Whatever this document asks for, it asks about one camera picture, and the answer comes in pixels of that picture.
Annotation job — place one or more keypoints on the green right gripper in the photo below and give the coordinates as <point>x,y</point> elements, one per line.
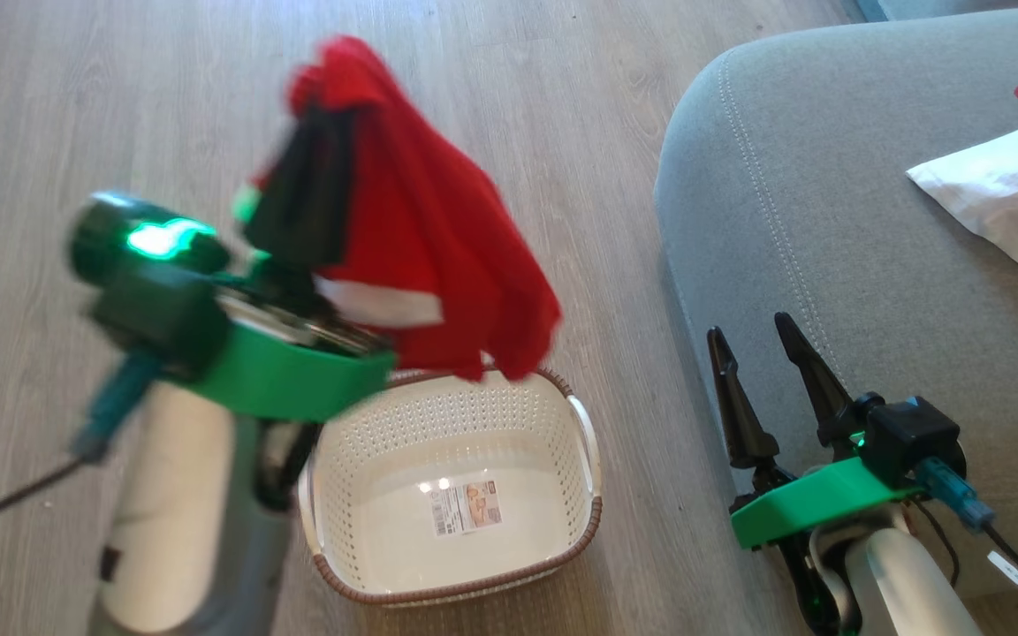
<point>818,503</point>

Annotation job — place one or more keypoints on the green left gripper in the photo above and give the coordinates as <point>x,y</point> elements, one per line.
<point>288,380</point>

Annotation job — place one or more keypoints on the red garment with white trim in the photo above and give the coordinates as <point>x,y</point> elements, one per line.
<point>438,238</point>

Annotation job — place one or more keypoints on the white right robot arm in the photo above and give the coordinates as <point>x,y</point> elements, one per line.
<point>898,583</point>

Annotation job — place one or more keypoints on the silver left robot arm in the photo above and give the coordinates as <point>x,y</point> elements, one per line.
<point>173,512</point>

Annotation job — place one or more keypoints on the printed basket label sticker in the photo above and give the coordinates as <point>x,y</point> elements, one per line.
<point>467,508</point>

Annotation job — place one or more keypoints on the white perforated laundry basket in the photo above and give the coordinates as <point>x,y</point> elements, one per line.
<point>403,539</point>

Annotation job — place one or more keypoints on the grey fabric sofa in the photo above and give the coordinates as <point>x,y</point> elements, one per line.
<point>871,247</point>

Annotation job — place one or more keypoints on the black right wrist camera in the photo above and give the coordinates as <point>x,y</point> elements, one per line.
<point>911,437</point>

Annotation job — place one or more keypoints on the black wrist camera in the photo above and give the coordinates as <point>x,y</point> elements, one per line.
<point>151,274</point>
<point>911,437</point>

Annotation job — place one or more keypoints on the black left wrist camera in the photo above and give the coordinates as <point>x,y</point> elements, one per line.
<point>151,274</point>

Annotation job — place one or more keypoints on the blue right camera connector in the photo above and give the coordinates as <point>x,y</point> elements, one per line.
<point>955,490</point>

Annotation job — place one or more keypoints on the blue camera connector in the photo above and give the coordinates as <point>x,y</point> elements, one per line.
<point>116,411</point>
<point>955,490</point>

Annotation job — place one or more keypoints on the blue left camera connector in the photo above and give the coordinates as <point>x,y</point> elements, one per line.
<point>116,411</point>

